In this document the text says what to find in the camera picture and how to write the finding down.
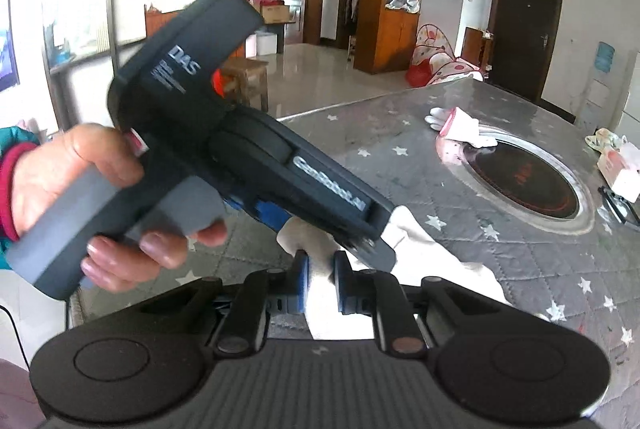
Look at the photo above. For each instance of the white water dispenser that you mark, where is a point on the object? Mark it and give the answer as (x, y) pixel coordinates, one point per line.
(592, 101)

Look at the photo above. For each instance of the white storage box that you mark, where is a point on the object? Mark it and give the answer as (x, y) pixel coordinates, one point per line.
(262, 44)

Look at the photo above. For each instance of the dark wooden door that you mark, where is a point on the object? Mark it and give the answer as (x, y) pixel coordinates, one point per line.
(525, 29)

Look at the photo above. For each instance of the white refrigerator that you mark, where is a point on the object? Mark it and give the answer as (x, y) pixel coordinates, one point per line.
(632, 99)

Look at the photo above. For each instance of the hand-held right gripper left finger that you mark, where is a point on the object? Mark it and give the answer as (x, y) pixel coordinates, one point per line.
(301, 284)

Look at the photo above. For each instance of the person's left hand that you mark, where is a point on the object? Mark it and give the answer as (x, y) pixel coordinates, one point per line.
(75, 154)

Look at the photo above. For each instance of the round black induction cooktop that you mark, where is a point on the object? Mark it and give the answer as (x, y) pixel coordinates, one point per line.
(520, 179)

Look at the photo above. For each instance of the crumpled floral cloth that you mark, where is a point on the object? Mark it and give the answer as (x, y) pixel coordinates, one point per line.
(605, 140)

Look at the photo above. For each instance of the black rectangular tray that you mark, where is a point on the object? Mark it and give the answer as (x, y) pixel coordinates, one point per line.
(620, 209)

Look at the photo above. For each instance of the white cloth bundle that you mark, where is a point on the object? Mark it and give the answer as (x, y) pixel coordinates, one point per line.
(402, 3)

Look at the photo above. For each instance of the cardboard box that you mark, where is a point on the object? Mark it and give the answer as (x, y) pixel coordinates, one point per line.
(276, 13)

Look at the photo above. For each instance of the wooden stool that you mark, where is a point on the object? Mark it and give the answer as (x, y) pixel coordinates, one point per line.
(247, 74)

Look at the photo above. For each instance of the grey star quilted table cover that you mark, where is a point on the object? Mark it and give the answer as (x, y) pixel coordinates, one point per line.
(410, 189)

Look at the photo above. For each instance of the small wooden shoe cabinet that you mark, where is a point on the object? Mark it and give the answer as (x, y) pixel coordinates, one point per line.
(475, 49)

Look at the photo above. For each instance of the pink white glove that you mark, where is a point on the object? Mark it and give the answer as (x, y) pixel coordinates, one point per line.
(460, 124)

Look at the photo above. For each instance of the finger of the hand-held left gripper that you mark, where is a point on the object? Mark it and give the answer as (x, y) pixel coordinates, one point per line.
(375, 254)

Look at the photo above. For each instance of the person's left forearm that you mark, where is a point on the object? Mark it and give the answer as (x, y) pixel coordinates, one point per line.
(7, 194)

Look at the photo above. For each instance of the white shirt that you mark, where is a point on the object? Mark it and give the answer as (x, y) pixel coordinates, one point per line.
(440, 279)

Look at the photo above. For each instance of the white pink tissue box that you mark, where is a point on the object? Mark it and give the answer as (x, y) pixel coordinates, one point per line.
(622, 171)

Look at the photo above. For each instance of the spotted play tent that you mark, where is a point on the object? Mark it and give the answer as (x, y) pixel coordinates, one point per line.
(440, 59)

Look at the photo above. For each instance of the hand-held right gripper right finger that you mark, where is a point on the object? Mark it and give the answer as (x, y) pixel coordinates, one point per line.
(342, 284)

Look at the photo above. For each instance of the red plastic stool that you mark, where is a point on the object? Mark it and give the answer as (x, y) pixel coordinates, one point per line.
(218, 81)

